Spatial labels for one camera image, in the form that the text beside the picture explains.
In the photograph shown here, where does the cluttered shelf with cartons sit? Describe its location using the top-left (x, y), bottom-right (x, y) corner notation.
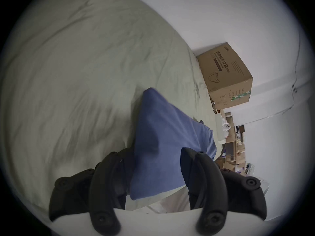
top-left (212, 105), bottom-right (256, 176)

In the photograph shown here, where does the brown cardboard carton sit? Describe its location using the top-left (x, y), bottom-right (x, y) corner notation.
top-left (196, 42), bottom-right (253, 110)

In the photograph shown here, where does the dark blue shirt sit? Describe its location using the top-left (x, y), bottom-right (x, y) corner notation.
top-left (129, 88), bottom-right (217, 201)

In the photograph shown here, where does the wall cable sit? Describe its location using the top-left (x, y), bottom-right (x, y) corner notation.
top-left (242, 32), bottom-right (302, 125)

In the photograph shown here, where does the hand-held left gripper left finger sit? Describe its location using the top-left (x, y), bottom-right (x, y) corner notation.
top-left (48, 148), bottom-right (134, 234)

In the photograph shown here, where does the bed with pale green sheet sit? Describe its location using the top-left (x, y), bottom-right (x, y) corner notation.
top-left (1, 0), bottom-right (217, 221)

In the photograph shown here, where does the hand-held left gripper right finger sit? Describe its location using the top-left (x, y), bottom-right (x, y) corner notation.
top-left (181, 147), bottom-right (267, 236)

